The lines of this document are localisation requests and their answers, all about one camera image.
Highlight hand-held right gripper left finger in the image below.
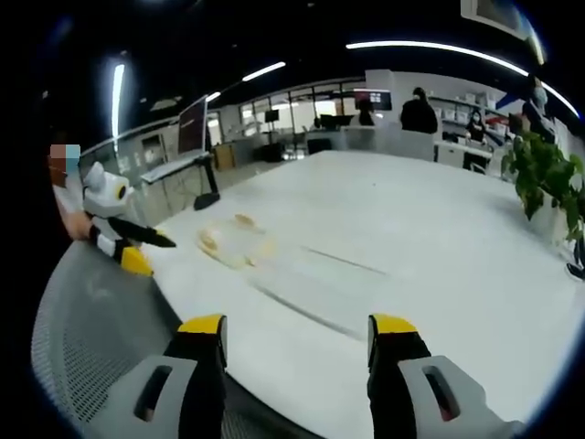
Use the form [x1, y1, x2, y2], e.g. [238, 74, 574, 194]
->
[85, 313, 229, 439]

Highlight white plant pot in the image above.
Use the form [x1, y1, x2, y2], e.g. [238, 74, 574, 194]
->
[534, 205, 575, 249]

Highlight green potted plant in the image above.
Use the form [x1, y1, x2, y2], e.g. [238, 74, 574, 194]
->
[500, 131, 585, 243]

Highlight wall screen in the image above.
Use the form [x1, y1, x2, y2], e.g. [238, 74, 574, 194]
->
[353, 89, 394, 112]

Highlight white counter partition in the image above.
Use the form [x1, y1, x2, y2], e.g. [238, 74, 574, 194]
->
[340, 124, 436, 162]

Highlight upright ceiling light strip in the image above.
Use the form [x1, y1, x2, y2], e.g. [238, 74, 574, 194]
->
[111, 63, 126, 139]

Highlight dark object at table edge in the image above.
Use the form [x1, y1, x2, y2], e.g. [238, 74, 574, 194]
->
[565, 237, 585, 281]

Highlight short ceiling light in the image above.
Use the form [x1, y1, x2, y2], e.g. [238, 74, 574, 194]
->
[241, 60, 288, 83]

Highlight grey mesh office chair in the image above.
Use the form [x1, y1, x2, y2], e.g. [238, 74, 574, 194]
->
[30, 237, 293, 439]

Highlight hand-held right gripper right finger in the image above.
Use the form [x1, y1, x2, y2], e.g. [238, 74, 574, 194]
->
[367, 313, 527, 439]

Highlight cardboard box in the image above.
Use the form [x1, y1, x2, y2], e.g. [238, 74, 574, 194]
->
[213, 143, 238, 172]

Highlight white side desk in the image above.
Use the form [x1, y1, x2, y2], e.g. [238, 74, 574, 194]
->
[139, 153, 214, 216]

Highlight tilted computer monitor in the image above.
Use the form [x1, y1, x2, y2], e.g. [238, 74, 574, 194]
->
[176, 94, 210, 156]

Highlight storage shelf with boxes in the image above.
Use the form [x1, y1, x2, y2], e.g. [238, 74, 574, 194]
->
[431, 92, 511, 141]

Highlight black monitor stand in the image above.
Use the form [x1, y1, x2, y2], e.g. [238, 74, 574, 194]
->
[193, 153, 222, 212]

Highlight person's left hand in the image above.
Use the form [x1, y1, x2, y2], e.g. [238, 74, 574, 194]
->
[65, 210, 94, 241]

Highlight long curved ceiling light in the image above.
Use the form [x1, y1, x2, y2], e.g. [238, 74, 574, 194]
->
[345, 40, 530, 78]

